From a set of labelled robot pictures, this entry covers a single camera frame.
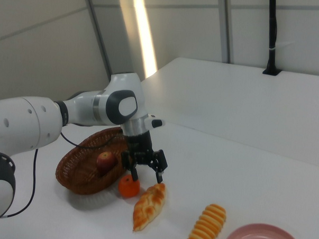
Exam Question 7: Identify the orange mandarin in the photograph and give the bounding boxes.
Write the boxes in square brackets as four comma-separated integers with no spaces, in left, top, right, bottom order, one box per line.
[117,175,141,199]

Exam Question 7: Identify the red apple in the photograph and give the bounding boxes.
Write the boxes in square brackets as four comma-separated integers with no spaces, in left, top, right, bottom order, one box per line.
[96,151,116,176]

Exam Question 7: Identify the grey partition post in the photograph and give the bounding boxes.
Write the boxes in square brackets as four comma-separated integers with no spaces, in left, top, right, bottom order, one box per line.
[80,0,121,84]
[220,0,234,64]

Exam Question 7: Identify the braided golden bread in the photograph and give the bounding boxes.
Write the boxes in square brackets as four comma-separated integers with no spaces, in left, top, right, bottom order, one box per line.
[132,181,167,234]

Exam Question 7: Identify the pink plate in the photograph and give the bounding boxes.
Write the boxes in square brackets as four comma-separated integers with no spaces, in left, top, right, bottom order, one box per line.
[222,221,305,239]

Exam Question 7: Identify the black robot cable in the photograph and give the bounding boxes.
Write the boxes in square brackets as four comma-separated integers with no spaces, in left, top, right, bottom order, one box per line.
[1,128,129,224]

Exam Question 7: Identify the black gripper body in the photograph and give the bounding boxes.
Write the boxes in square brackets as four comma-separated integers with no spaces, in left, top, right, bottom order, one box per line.
[123,130,156,167]

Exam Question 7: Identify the orange striped bread roll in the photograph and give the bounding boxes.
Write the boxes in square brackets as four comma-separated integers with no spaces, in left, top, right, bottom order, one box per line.
[187,203,227,239]

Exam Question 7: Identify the black pole stand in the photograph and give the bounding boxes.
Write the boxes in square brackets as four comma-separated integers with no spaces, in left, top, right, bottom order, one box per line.
[261,0,285,77]

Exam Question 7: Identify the brown woven basket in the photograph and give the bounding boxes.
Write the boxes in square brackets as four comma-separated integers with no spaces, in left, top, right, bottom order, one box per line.
[54,124,131,197]

